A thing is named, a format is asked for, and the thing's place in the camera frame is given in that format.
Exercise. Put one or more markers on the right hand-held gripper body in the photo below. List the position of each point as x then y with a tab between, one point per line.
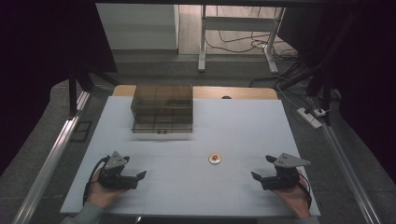
281	180

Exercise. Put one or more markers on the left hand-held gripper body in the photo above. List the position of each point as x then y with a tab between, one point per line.
115	179

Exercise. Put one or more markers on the person's left hand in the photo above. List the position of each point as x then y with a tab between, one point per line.
101	196

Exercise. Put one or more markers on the person's right hand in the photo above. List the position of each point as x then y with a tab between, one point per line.
295	199

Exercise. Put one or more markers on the small round gold badge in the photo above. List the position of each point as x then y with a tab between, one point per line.
214	158

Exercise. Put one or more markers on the white table cover board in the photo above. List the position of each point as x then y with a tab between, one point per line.
193	186

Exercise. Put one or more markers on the white power strip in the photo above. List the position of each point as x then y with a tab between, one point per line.
308	117

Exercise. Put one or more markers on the clear brown drawer box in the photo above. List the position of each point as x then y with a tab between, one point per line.
162	109

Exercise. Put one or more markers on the white plug adapter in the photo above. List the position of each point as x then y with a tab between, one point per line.
320	112

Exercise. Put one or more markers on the wooden table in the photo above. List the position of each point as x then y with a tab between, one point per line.
236	92

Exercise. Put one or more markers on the black stand legs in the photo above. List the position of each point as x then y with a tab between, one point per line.
314	74
73	93

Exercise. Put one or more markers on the dark curtain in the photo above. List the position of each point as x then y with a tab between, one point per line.
364	77
37	62

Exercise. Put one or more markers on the white cabinet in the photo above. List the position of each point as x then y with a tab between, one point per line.
137	26

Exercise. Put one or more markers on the black floor frame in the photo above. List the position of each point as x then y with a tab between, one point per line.
81	131

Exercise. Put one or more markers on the aluminium rail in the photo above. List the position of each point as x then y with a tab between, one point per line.
348	168
53	155

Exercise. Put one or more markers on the white metal desk frame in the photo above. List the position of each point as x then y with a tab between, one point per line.
203	46

